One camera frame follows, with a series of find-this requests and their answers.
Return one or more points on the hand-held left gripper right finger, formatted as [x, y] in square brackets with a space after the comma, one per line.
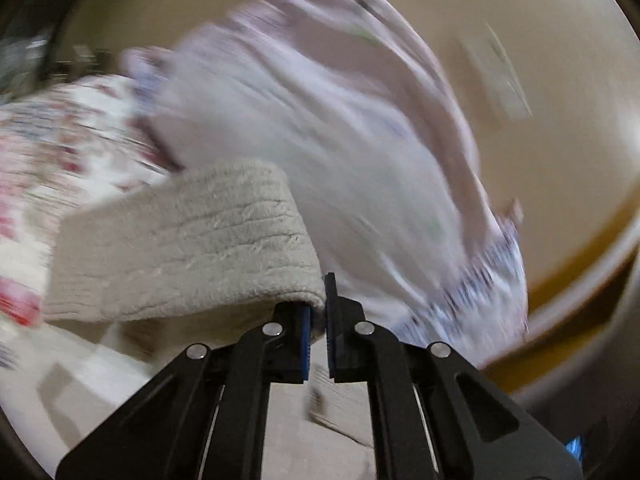
[330, 340]

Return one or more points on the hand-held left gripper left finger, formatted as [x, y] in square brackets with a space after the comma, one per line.
[305, 345]

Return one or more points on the beige ribbed fleece cloth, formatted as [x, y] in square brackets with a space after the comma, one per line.
[190, 240]

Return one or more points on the pale pink garment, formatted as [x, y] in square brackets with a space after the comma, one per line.
[320, 150]

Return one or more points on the floral printed blanket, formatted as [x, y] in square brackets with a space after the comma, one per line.
[55, 175]

